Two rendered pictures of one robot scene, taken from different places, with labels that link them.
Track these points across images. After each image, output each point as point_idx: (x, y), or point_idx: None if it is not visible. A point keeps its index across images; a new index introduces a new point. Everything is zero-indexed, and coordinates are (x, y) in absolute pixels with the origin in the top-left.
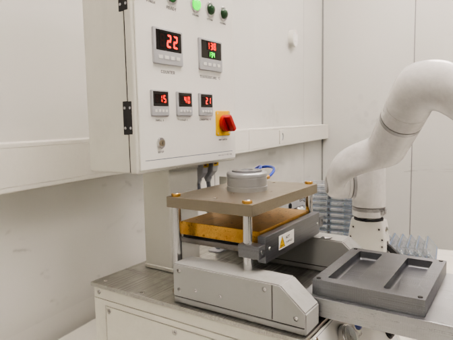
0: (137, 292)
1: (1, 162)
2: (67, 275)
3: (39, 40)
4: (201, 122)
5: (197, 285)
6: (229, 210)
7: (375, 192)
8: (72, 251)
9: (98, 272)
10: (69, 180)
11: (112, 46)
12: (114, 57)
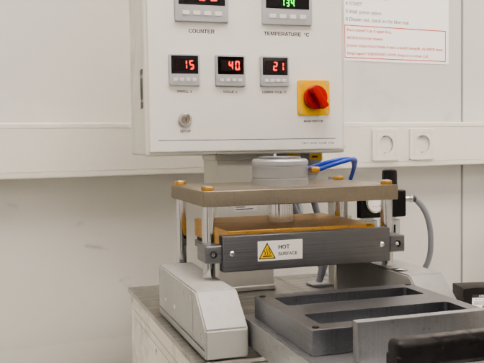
0: (145, 301)
1: (60, 143)
2: None
3: None
4: (265, 95)
5: (166, 292)
6: (194, 199)
7: None
8: (167, 263)
9: None
10: (151, 171)
11: (137, 6)
12: (137, 19)
